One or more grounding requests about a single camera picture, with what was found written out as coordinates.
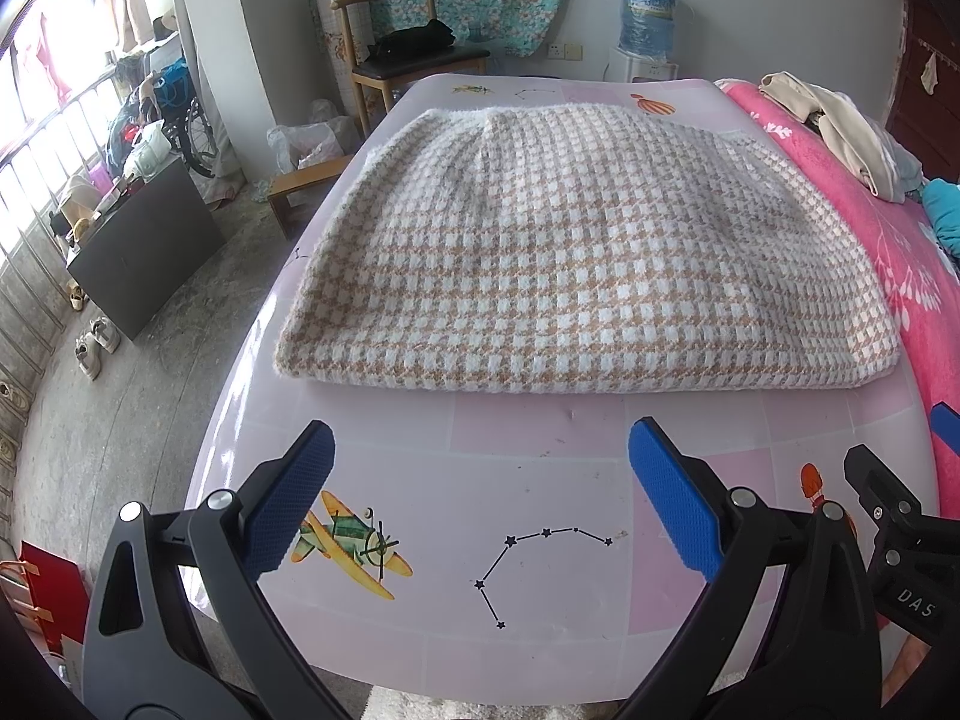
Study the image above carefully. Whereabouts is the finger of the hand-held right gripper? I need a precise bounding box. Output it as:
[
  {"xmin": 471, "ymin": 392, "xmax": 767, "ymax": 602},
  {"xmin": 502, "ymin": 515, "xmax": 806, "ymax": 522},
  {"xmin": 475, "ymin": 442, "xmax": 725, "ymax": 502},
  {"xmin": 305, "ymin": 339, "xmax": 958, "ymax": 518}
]
[
  {"xmin": 932, "ymin": 401, "xmax": 960, "ymax": 458},
  {"xmin": 844, "ymin": 444, "xmax": 925, "ymax": 535}
]

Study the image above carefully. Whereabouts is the beige hanging garment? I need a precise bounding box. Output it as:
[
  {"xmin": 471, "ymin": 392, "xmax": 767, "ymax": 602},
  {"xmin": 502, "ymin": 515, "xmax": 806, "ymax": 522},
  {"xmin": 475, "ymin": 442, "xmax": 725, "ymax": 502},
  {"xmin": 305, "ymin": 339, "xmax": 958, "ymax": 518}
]
[{"xmin": 94, "ymin": 0, "xmax": 156, "ymax": 55}]

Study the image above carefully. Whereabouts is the beige clothes pile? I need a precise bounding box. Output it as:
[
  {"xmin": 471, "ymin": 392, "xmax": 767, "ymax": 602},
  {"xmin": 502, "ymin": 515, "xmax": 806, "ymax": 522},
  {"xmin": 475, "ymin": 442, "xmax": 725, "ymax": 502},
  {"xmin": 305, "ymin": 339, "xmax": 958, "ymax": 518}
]
[{"xmin": 759, "ymin": 71, "xmax": 902, "ymax": 202}]

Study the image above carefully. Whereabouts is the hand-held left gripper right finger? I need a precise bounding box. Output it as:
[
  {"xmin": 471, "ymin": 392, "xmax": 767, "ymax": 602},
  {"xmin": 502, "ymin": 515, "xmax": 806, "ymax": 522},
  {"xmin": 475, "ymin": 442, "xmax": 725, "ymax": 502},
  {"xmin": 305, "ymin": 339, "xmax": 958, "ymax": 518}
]
[{"xmin": 615, "ymin": 416, "xmax": 882, "ymax": 720}]

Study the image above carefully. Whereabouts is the blue water bottle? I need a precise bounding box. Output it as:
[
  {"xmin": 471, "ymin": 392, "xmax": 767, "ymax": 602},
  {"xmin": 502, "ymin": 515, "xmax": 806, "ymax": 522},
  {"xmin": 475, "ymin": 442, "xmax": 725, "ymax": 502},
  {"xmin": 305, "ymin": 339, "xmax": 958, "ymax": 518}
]
[{"xmin": 619, "ymin": 0, "xmax": 681, "ymax": 61}]

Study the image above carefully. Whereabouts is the brown door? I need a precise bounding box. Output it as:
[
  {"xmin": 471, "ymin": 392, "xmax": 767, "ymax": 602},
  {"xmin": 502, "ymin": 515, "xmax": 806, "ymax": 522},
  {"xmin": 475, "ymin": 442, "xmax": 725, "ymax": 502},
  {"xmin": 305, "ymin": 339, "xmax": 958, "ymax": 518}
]
[{"xmin": 885, "ymin": 0, "xmax": 960, "ymax": 182}]

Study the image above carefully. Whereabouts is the wheelchair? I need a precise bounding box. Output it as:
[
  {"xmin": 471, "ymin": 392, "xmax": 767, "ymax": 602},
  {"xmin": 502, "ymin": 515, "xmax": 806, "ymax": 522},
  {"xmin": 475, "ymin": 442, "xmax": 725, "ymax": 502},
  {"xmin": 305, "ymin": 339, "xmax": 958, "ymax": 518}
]
[{"xmin": 154, "ymin": 75, "xmax": 220, "ymax": 181}]

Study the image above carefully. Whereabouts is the white water dispenser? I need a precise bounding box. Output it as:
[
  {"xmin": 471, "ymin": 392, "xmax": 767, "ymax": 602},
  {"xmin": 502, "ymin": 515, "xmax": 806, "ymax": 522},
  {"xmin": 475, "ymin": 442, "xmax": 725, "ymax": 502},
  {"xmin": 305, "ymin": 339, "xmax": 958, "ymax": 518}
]
[{"xmin": 604, "ymin": 45, "xmax": 680, "ymax": 85}]

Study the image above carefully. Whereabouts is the beige white checked sweater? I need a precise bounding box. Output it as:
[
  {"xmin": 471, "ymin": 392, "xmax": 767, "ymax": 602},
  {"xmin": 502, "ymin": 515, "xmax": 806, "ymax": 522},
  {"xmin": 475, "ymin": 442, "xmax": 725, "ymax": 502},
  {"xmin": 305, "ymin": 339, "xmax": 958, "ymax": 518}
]
[{"xmin": 272, "ymin": 106, "xmax": 901, "ymax": 395}]

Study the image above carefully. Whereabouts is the pink floral bed sheet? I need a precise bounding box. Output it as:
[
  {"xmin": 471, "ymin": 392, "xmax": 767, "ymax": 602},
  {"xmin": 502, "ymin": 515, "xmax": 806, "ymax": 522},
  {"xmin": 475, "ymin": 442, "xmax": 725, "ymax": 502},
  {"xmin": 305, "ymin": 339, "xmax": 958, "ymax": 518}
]
[{"xmin": 712, "ymin": 77, "xmax": 960, "ymax": 440}]

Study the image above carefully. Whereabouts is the wooden chair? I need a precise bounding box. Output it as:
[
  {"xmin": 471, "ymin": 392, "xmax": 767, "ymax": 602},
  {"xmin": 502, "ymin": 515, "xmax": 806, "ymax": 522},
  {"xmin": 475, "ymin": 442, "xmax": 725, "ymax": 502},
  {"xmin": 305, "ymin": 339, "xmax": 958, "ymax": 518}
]
[{"xmin": 332, "ymin": 0, "xmax": 491, "ymax": 140}]

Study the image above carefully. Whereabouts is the white fluffy rug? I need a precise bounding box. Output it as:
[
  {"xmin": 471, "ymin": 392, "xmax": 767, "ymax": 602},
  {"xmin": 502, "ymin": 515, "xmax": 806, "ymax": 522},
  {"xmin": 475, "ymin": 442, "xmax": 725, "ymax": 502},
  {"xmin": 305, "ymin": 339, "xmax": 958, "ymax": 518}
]
[{"xmin": 360, "ymin": 697, "xmax": 638, "ymax": 720}]

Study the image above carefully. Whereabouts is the low wooden stool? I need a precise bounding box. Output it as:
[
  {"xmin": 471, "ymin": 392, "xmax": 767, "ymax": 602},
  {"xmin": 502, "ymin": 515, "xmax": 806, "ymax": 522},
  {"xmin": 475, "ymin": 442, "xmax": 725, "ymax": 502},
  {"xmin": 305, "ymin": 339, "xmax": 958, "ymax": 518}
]
[{"xmin": 268, "ymin": 154, "xmax": 355, "ymax": 241}]

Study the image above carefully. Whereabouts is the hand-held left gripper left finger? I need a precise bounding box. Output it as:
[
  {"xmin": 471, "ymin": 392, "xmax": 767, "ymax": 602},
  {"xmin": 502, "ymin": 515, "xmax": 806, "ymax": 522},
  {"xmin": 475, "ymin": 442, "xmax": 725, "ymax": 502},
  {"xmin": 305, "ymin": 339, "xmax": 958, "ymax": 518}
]
[{"xmin": 82, "ymin": 420, "xmax": 353, "ymax": 720}]

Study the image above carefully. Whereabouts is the clear plastic bag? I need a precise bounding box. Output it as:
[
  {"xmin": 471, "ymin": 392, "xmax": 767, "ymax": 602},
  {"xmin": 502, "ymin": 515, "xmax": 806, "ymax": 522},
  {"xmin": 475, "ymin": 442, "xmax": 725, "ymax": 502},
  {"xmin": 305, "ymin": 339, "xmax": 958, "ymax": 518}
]
[{"xmin": 268, "ymin": 116, "xmax": 355, "ymax": 175}]

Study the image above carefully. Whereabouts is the black bag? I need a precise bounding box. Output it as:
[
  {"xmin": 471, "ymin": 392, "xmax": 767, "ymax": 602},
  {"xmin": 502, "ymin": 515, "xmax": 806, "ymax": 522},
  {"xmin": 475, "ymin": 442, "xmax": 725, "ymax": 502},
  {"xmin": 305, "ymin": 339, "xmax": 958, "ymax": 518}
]
[{"xmin": 367, "ymin": 19, "xmax": 457, "ymax": 62}]

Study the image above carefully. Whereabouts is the red paper bag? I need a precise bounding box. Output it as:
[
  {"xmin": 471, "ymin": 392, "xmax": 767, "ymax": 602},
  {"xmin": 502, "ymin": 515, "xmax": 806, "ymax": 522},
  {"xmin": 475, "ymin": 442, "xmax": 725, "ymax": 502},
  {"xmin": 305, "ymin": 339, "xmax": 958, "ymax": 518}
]
[{"xmin": 0, "ymin": 540, "xmax": 88, "ymax": 665}]

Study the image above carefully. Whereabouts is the window railing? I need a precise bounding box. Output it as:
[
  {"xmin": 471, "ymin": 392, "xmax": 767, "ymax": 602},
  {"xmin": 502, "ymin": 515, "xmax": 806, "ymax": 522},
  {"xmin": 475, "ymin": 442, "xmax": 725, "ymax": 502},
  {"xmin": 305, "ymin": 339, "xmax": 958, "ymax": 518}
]
[{"xmin": 0, "ymin": 64, "xmax": 125, "ymax": 466}]

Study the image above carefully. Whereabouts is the white box with orange print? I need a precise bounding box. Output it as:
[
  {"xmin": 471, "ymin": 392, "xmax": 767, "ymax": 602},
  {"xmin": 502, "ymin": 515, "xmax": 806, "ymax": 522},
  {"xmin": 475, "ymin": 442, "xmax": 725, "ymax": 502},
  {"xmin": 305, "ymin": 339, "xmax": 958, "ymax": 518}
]
[{"xmin": 315, "ymin": 0, "xmax": 376, "ymax": 132}]

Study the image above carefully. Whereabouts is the dark cabinet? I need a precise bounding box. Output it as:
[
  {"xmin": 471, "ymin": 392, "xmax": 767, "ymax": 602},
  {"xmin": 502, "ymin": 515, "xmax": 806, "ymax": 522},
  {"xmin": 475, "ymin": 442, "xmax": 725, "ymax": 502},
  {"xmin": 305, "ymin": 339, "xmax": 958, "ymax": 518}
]
[{"xmin": 66, "ymin": 161, "xmax": 226, "ymax": 342}]

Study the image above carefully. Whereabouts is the blue bag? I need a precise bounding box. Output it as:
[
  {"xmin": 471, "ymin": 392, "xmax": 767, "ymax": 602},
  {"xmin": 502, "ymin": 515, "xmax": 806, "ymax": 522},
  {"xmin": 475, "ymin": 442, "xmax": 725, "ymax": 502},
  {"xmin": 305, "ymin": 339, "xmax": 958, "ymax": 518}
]
[{"xmin": 154, "ymin": 60, "xmax": 194, "ymax": 111}]

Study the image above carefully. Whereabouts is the pink hanging garment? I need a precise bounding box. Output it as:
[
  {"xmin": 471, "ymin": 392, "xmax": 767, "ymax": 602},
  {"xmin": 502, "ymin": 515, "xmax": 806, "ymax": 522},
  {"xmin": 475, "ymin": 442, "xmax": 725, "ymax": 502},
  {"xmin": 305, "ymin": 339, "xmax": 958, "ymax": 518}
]
[{"xmin": 15, "ymin": 11, "xmax": 76, "ymax": 104}]

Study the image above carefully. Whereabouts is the teal clothing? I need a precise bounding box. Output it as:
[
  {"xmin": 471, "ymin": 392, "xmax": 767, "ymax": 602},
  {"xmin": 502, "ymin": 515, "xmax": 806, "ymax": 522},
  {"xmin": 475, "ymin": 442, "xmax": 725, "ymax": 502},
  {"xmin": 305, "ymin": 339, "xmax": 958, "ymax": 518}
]
[{"xmin": 921, "ymin": 178, "xmax": 960, "ymax": 272}]

